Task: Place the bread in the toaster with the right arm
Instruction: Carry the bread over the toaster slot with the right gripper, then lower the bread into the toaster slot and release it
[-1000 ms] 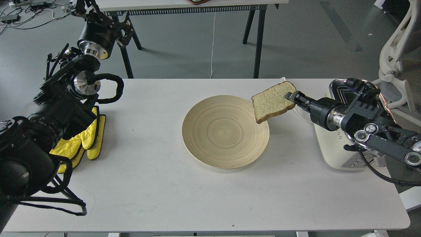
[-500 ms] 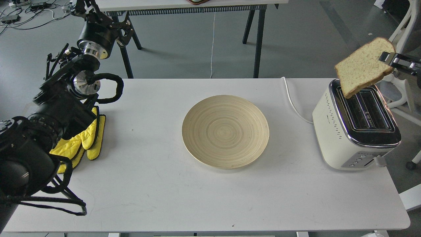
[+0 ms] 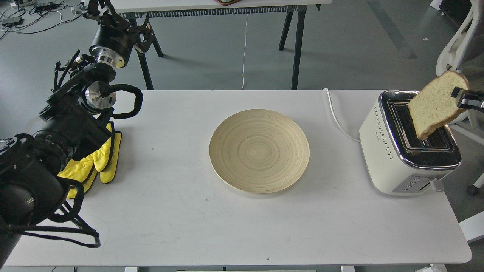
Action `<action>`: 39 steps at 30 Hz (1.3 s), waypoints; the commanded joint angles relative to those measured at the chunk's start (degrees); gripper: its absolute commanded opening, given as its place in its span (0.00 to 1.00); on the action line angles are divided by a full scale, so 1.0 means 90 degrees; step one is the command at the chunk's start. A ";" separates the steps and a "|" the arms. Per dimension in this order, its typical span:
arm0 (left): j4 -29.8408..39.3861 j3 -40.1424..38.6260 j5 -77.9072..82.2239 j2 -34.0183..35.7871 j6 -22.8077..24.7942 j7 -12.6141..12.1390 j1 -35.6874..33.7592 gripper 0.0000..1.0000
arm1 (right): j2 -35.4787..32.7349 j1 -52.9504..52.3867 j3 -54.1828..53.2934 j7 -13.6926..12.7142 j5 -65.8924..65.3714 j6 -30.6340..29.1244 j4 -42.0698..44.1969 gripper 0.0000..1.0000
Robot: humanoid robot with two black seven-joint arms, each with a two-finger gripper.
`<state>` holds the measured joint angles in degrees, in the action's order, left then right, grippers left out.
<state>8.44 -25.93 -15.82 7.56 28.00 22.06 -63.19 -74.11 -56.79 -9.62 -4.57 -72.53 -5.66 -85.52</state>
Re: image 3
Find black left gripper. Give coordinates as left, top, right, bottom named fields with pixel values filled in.
left=82, top=0, right=156, bottom=68

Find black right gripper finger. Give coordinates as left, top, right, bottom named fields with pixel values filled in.
left=451, top=87, right=484, bottom=102
left=456, top=98, right=484, bottom=112

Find slice of bread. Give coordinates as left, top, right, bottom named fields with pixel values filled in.
left=408, top=71, right=470, bottom=141

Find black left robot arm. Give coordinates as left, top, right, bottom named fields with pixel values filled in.
left=0, top=0, right=156, bottom=265

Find cream white toaster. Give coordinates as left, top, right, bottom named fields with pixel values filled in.
left=359, top=91, right=462, bottom=196

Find white office chair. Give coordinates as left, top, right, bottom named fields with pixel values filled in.
left=431, top=0, right=484, bottom=196

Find brown object on background table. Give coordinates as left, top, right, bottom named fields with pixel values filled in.
left=216, top=0, right=240, bottom=6

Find yellow oven mitt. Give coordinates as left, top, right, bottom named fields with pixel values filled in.
left=58, top=122, right=122, bottom=193

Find background table with black legs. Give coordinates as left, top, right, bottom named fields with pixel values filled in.
left=112, top=0, right=332, bottom=90

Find round bamboo plate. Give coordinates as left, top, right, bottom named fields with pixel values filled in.
left=209, top=109, right=310, bottom=194

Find cables and power strips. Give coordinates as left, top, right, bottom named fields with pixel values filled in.
left=0, top=0, right=85, bottom=40

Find white toaster power cable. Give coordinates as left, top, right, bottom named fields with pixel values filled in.
left=323, top=88, right=360, bottom=143

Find thin white hanging cable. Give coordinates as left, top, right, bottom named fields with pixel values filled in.
left=241, top=14, right=248, bottom=90

